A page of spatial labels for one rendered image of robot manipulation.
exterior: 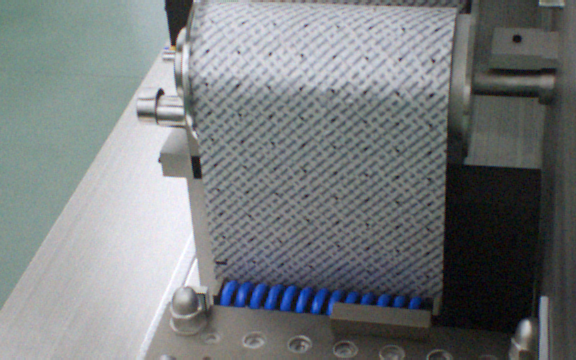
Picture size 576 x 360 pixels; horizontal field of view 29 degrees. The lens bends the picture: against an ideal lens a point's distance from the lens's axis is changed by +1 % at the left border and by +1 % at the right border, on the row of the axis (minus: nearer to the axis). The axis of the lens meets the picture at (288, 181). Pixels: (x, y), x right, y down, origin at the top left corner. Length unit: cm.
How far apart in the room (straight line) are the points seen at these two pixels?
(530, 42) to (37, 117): 267
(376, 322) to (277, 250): 13
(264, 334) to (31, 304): 39
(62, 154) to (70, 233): 188
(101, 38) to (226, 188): 292
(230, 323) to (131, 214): 42
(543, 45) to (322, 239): 28
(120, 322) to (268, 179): 34
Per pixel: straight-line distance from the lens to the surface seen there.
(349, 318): 106
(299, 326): 108
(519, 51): 99
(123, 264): 140
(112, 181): 155
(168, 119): 114
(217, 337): 108
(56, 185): 320
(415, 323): 105
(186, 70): 100
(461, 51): 98
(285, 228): 108
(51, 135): 344
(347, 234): 107
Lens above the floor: 176
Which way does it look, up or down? 35 degrees down
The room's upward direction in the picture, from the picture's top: 4 degrees counter-clockwise
